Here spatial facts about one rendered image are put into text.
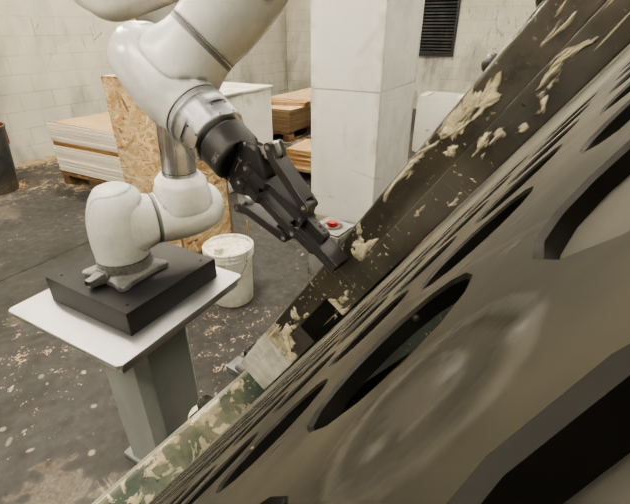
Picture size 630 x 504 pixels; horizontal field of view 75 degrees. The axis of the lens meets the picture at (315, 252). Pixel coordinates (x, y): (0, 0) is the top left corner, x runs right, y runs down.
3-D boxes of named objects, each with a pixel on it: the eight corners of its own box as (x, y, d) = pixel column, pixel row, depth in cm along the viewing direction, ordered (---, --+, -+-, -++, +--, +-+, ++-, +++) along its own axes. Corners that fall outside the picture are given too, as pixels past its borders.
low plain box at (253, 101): (233, 164, 508) (225, 81, 463) (277, 172, 481) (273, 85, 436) (173, 189, 432) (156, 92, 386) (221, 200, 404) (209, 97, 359)
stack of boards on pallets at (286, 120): (311, 110, 837) (310, 86, 816) (357, 115, 794) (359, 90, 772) (234, 134, 649) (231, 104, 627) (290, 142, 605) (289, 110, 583)
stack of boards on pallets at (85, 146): (213, 136, 638) (208, 92, 607) (270, 144, 594) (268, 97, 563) (63, 182, 449) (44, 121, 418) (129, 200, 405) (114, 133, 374)
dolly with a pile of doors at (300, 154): (307, 162, 516) (307, 138, 501) (345, 168, 494) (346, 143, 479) (281, 176, 468) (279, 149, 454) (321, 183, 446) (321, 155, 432)
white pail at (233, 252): (231, 277, 280) (224, 213, 257) (268, 289, 267) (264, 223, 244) (199, 301, 255) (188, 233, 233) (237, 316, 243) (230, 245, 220)
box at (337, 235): (326, 261, 149) (327, 215, 140) (355, 271, 143) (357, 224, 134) (307, 275, 140) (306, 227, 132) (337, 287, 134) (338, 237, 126)
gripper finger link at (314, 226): (301, 212, 54) (311, 197, 52) (327, 239, 53) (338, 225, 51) (294, 216, 53) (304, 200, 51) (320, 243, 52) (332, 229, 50)
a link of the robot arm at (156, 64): (146, 129, 53) (213, 49, 51) (76, 52, 56) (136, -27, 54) (190, 149, 64) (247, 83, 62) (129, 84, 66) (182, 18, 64)
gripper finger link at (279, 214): (237, 175, 55) (234, 182, 56) (293, 236, 53) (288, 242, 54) (257, 167, 57) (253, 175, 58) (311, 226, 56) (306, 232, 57)
